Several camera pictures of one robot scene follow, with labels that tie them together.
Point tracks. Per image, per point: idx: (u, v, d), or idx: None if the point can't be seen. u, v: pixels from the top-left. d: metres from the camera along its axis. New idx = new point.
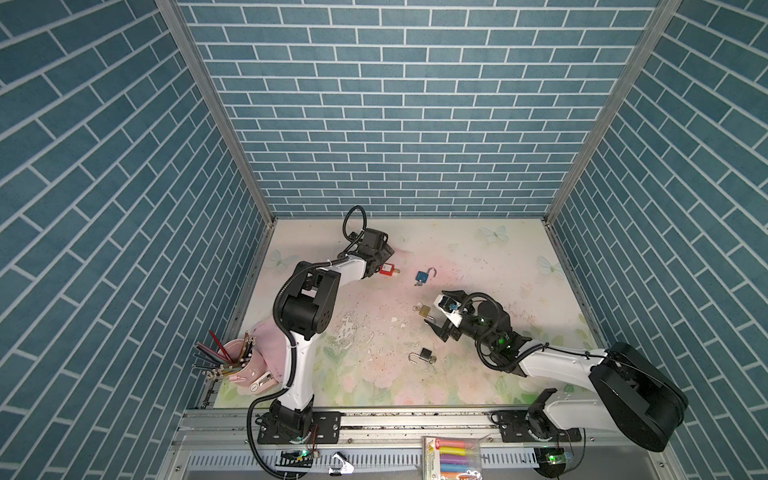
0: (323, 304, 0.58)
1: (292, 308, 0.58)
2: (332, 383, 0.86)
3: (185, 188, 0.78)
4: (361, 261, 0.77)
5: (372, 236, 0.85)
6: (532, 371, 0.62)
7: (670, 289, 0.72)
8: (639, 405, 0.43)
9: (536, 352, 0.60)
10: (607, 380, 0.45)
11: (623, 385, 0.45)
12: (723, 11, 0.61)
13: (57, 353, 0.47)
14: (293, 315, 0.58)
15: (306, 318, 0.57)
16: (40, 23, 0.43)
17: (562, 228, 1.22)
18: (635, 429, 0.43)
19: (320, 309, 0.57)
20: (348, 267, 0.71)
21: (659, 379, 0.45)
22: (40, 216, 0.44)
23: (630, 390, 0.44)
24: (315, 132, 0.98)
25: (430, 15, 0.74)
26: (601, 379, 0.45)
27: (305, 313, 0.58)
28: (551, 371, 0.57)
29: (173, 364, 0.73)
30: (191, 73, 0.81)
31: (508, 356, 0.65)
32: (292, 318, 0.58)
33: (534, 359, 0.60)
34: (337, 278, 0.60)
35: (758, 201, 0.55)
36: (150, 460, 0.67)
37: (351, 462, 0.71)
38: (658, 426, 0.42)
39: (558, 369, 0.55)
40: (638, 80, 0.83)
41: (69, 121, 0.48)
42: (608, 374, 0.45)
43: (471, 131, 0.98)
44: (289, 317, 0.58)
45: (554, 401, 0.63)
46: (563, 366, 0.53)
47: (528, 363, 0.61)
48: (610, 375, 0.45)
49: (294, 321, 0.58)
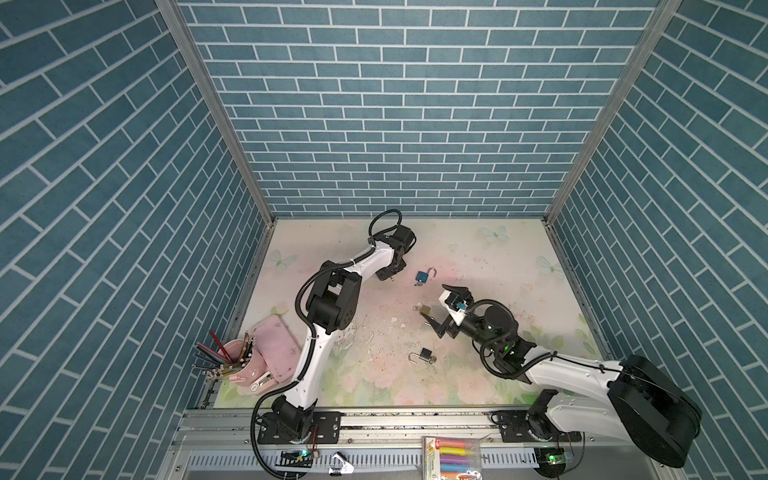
0: (346, 303, 0.61)
1: (317, 304, 0.63)
2: (332, 383, 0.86)
3: (185, 188, 0.78)
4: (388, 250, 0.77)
5: (405, 230, 0.88)
6: (539, 378, 0.60)
7: (670, 289, 0.72)
8: (659, 423, 0.42)
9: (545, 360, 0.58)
10: (628, 398, 0.43)
11: (642, 402, 0.43)
12: (723, 11, 0.61)
13: (58, 353, 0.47)
14: (319, 308, 0.63)
15: (330, 313, 0.62)
16: (39, 23, 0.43)
17: (562, 228, 1.22)
18: (652, 445, 0.43)
19: (341, 310, 0.61)
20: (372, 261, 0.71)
21: (675, 393, 0.45)
22: (40, 215, 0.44)
23: (649, 406, 0.43)
24: (315, 133, 0.98)
25: (430, 15, 0.74)
26: (617, 395, 0.43)
27: (329, 310, 0.62)
28: (560, 379, 0.55)
29: (173, 363, 0.73)
30: (191, 73, 0.81)
31: (512, 363, 0.64)
32: (319, 311, 0.63)
33: (542, 368, 0.58)
34: (359, 281, 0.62)
35: (759, 201, 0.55)
36: (150, 460, 0.67)
37: (352, 462, 0.71)
38: (675, 441, 0.41)
39: (567, 378, 0.54)
40: (638, 81, 0.83)
41: (69, 122, 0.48)
42: (627, 391, 0.44)
43: (471, 131, 0.98)
44: (315, 310, 0.63)
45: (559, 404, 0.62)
46: (575, 378, 0.52)
47: (537, 372, 0.59)
48: (630, 392, 0.44)
49: (320, 314, 0.63)
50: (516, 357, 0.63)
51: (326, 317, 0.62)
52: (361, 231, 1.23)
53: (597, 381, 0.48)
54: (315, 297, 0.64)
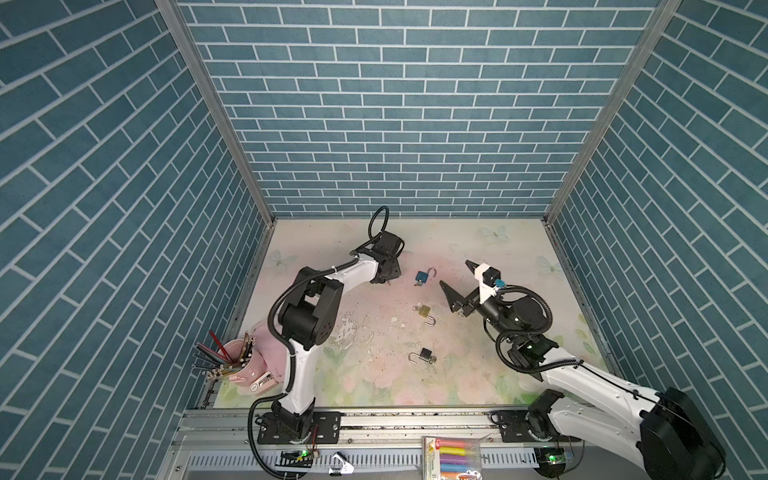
0: (322, 316, 0.55)
1: (292, 317, 0.56)
2: (332, 383, 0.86)
3: (185, 188, 0.78)
4: (373, 261, 0.73)
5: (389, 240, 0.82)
6: (554, 381, 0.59)
7: (670, 289, 0.72)
8: (681, 454, 0.41)
9: (568, 368, 0.55)
10: (657, 429, 0.41)
11: (671, 434, 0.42)
12: (723, 11, 0.61)
13: (58, 353, 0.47)
14: (294, 323, 0.56)
15: (306, 329, 0.55)
16: (39, 23, 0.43)
17: (562, 228, 1.22)
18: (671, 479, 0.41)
19: (319, 320, 0.54)
20: (356, 271, 0.66)
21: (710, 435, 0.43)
22: (40, 216, 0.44)
23: (677, 440, 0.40)
24: (315, 133, 0.98)
25: (430, 15, 0.74)
26: (648, 428, 0.41)
27: (306, 322, 0.55)
28: (579, 389, 0.53)
29: (173, 364, 0.73)
30: (191, 73, 0.81)
31: (528, 358, 0.61)
32: (293, 327, 0.56)
33: (562, 374, 0.55)
34: (341, 288, 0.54)
35: (759, 200, 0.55)
36: (150, 460, 0.67)
37: (352, 462, 0.71)
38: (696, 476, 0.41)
39: (590, 391, 0.51)
40: (638, 81, 0.83)
41: (68, 122, 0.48)
42: (658, 423, 0.42)
43: (471, 131, 0.98)
44: (290, 325, 0.56)
45: (566, 413, 0.61)
46: (599, 393, 0.49)
47: (553, 376, 0.57)
48: (661, 424, 0.41)
49: (295, 330, 0.56)
50: (533, 353, 0.60)
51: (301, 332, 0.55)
52: (361, 231, 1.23)
53: (628, 405, 0.45)
54: (289, 309, 0.57)
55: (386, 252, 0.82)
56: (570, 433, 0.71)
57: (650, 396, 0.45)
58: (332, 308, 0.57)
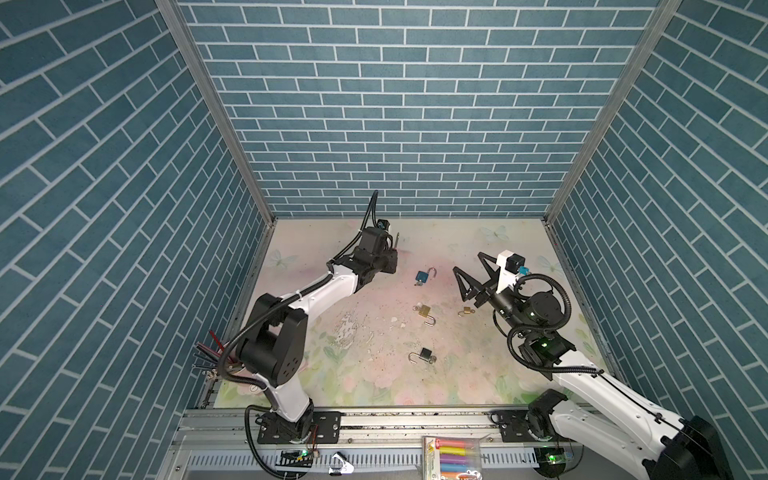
0: (284, 353, 0.47)
1: (256, 351, 0.48)
2: (332, 383, 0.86)
3: (185, 188, 0.78)
4: (349, 278, 0.63)
5: (370, 240, 0.70)
6: (567, 383, 0.55)
7: (670, 289, 0.72)
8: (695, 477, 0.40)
9: (586, 376, 0.52)
10: (677, 458, 0.40)
11: (689, 461, 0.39)
12: (723, 11, 0.61)
13: (58, 353, 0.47)
14: (255, 358, 0.48)
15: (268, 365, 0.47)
16: (40, 23, 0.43)
17: (562, 228, 1.22)
18: None
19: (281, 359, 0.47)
20: (328, 291, 0.57)
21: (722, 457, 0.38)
22: (40, 216, 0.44)
23: (694, 464, 0.43)
24: (315, 132, 0.98)
25: (430, 15, 0.74)
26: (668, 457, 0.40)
27: (269, 358, 0.48)
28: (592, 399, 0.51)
29: (173, 363, 0.73)
30: (191, 73, 0.81)
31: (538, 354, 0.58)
32: (255, 362, 0.48)
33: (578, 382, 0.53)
34: (304, 320, 0.48)
35: (759, 200, 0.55)
36: (150, 460, 0.67)
37: (352, 462, 0.71)
38: None
39: (605, 404, 0.49)
40: (638, 81, 0.83)
41: (68, 122, 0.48)
42: (678, 452, 0.40)
43: (471, 131, 0.98)
44: (251, 360, 0.48)
45: (570, 417, 0.61)
46: (614, 407, 0.48)
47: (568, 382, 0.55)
48: (681, 453, 0.40)
49: (257, 365, 0.48)
50: (545, 351, 0.58)
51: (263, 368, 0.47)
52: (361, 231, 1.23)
53: (646, 426, 0.44)
54: (252, 342, 0.48)
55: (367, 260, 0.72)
56: (568, 435, 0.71)
57: (673, 421, 0.43)
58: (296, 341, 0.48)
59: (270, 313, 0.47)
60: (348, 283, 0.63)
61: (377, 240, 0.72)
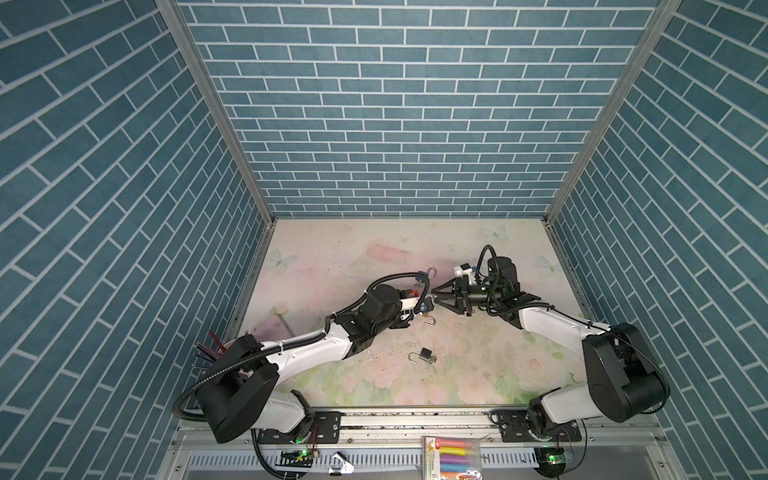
0: (236, 411, 0.42)
1: (206, 394, 0.44)
2: (332, 383, 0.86)
3: (185, 189, 0.78)
4: (341, 344, 0.58)
5: (375, 306, 0.62)
6: (530, 324, 0.63)
7: (670, 289, 0.72)
8: (618, 378, 0.44)
9: (540, 308, 0.61)
10: (598, 349, 0.46)
11: (612, 356, 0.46)
12: (723, 11, 0.61)
13: (58, 353, 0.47)
14: (208, 407, 0.43)
15: (218, 418, 0.42)
16: (39, 23, 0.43)
17: (562, 228, 1.22)
18: (602, 392, 0.45)
19: (230, 416, 0.42)
20: (312, 351, 0.53)
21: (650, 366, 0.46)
22: (41, 216, 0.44)
23: (616, 363, 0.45)
24: (315, 133, 0.98)
25: (430, 15, 0.74)
26: (590, 345, 0.46)
27: (219, 409, 0.43)
28: (545, 325, 0.58)
29: (173, 363, 0.73)
30: (191, 73, 0.81)
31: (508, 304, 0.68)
32: (207, 410, 0.43)
33: (536, 314, 0.60)
34: (273, 380, 0.44)
35: (759, 201, 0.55)
36: (150, 460, 0.67)
37: (352, 462, 0.71)
38: (626, 399, 0.44)
39: (554, 328, 0.56)
40: (638, 80, 0.83)
41: (69, 122, 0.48)
42: (600, 343, 0.46)
43: (471, 131, 0.98)
44: (204, 407, 0.43)
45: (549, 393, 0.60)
46: (562, 329, 0.54)
47: (528, 316, 0.63)
48: (603, 345, 0.46)
49: (207, 414, 0.43)
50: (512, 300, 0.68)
51: (212, 421, 0.42)
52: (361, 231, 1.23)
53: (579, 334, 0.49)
54: (208, 383, 0.45)
55: (363, 329, 0.67)
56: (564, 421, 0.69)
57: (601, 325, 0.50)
58: (254, 402, 0.44)
59: (240, 363, 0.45)
60: (338, 350, 0.59)
61: (383, 308, 0.65)
